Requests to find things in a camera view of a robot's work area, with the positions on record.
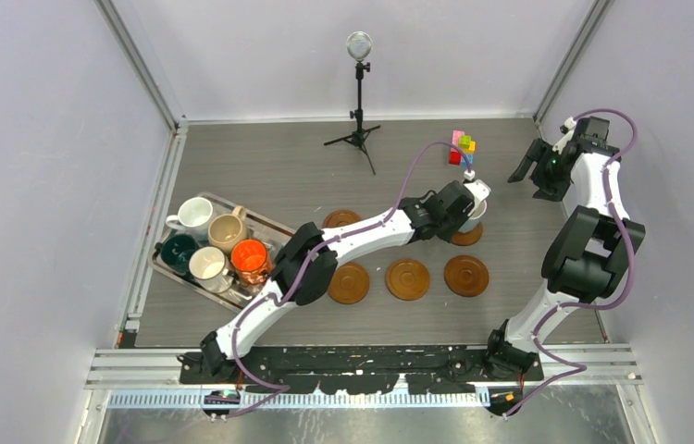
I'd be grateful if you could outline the brown wooden coaster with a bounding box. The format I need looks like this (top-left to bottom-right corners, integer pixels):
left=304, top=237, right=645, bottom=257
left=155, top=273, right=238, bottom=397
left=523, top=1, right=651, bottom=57
left=385, top=258, right=431, bottom=302
left=443, top=255, right=490, bottom=298
left=451, top=222, right=484, bottom=247
left=322, top=209, right=363, bottom=228
left=327, top=262, right=370, bottom=305

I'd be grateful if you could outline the white mug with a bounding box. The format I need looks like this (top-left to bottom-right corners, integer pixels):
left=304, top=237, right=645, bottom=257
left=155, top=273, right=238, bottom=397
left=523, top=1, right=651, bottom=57
left=165, top=196, right=215, bottom=233

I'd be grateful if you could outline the dark green mug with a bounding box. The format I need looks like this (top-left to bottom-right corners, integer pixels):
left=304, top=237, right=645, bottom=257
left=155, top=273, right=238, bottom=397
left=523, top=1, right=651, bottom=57
left=155, top=234, right=199, bottom=276

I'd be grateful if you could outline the light blue mug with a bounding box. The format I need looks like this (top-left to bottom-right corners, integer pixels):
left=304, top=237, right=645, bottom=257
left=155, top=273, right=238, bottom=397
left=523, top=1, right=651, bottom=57
left=458, top=200, right=488, bottom=233

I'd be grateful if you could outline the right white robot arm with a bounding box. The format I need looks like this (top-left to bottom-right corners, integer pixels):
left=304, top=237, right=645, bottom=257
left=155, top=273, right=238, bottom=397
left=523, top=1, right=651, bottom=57
left=482, top=111, right=646, bottom=380

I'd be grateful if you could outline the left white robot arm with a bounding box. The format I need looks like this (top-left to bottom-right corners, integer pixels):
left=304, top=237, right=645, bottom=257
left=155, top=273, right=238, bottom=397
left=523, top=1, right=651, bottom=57
left=200, top=179, right=490, bottom=383

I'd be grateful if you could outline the colourful toy block stack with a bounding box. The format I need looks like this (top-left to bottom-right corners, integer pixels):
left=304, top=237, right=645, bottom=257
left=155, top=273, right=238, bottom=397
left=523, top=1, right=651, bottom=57
left=448, top=130, right=477, bottom=167

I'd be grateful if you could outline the black tripod stand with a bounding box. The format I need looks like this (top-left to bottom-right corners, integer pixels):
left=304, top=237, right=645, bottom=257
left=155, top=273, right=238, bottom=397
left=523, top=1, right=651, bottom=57
left=323, top=31, right=381, bottom=175

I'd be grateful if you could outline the orange glass mug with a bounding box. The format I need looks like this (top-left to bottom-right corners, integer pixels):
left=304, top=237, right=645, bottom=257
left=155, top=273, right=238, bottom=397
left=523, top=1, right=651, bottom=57
left=230, top=239, right=273, bottom=286

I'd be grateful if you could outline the beige mug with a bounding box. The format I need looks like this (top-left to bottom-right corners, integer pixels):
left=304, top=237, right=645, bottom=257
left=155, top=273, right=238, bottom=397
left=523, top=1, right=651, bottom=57
left=207, top=205, right=249, bottom=254

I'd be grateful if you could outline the metal tray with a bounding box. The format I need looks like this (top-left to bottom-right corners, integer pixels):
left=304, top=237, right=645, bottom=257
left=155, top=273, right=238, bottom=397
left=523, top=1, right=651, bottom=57
left=148, top=208, right=293, bottom=313

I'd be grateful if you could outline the grey speckled mug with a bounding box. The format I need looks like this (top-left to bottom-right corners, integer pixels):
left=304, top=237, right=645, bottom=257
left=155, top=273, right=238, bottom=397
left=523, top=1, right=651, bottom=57
left=189, top=246, right=237, bottom=293

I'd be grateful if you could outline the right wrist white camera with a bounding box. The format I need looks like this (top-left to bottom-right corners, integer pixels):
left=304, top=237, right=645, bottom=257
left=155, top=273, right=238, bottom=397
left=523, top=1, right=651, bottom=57
left=552, top=117, right=577, bottom=154

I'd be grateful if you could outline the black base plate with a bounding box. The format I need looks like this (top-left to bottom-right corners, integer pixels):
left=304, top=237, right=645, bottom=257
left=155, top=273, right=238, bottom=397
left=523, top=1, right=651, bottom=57
left=177, top=345, right=543, bottom=395

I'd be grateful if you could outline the aluminium frame rail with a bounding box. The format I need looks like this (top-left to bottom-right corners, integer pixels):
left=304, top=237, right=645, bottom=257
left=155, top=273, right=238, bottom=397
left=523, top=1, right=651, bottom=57
left=85, top=344, right=643, bottom=409

